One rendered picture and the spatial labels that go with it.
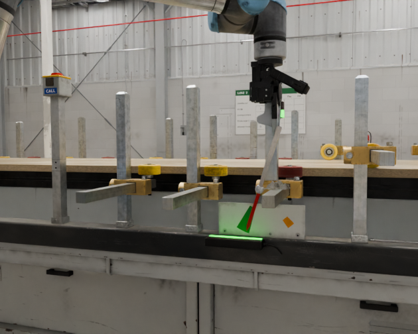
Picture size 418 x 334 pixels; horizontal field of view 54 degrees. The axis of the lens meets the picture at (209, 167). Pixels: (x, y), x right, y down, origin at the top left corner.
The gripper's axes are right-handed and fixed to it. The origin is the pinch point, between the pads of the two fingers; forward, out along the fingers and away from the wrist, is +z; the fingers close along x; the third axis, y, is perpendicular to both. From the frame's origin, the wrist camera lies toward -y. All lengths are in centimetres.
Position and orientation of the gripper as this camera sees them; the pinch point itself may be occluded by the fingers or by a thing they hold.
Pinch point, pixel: (277, 132)
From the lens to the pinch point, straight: 118.2
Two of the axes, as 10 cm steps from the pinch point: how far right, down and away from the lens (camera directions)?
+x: -3.0, 0.6, -9.5
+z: 0.0, 10.0, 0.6
